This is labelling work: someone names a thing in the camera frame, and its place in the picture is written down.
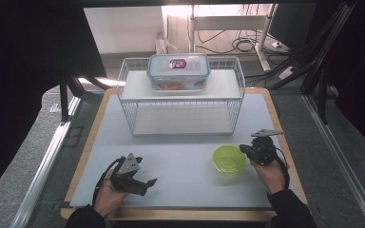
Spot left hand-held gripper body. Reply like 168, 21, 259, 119
108, 152, 149, 197

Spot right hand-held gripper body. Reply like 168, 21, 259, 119
248, 127, 285, 166

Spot green plastic bowl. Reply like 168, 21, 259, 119
211, 143, 247, 175

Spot white wire rack shelf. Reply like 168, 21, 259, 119
116, 56, 246, 137

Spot clear food box blue lid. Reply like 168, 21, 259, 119
145, 52, 211, 92

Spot person's right hand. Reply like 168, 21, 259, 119
250, 155, 288, 195

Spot person's left hand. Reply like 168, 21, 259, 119
92, 169, 130, 219

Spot white work board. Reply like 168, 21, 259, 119
69, 93, 298, 208

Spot white power strip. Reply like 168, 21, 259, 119
279, 66, 297, 81

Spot black metal stand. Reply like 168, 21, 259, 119
58, 67, 109, 124
265, 0, 359, 125

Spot dark monitor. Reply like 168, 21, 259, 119
267, 3, 317, 51

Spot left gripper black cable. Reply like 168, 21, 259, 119
91, 157, 124, 207

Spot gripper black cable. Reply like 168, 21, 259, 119
274, 146, 291, 191
91, 157, 124, 207

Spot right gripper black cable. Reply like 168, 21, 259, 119
274, 146, 291, 191

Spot aluminium rail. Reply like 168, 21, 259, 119
301, 94, 365, 228
10, 96, 82, 228

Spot black floor cables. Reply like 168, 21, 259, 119
196, 29, 269, 55

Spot white desk frame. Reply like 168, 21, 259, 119
188, 4, 279, 72

